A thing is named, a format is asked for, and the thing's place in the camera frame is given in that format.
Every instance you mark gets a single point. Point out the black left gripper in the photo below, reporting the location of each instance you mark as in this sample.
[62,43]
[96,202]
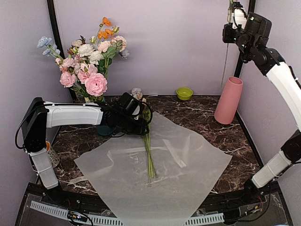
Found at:
[138,131]

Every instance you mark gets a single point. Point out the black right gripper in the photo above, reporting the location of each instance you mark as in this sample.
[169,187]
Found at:
[227,37]

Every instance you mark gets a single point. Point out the white paper bouquet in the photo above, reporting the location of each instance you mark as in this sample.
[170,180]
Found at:
[147,115]

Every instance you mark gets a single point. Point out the cream printed ribbon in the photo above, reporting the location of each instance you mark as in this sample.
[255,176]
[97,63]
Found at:
[77,180]

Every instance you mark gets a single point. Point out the white translucent wrapping paper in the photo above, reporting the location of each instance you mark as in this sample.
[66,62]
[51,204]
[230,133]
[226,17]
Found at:
[158,181]

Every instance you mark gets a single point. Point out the white rose stem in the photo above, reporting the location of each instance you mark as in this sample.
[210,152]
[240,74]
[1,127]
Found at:
[229,16]

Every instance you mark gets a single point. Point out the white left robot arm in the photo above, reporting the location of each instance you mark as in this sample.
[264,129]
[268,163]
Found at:
[32,133]

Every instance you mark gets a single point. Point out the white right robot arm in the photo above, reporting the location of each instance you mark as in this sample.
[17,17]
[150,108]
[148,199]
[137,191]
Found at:
[264,111]

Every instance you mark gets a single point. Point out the teal cylindrical vase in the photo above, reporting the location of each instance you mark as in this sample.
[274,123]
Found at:
[104,130]

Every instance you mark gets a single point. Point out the pink tall vase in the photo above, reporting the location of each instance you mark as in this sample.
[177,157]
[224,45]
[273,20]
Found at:
[229,100]

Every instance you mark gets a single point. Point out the lime green bowl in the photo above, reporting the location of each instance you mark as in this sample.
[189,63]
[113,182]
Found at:
[184,93]

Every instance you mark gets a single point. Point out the large mixed flower arrangement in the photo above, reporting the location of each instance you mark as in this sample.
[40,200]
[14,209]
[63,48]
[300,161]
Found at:
[85,69]

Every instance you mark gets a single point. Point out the patterned mug orange inside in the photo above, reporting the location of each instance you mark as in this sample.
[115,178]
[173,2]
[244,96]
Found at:
[53,156]

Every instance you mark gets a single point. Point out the black left frame post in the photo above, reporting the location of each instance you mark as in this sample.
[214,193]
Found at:
[54,26]

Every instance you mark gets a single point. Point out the white slotted cable duct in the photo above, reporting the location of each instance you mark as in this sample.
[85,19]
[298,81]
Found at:
[127,218]

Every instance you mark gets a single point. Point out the black front table rail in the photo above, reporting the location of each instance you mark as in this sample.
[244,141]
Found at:
[151,202]

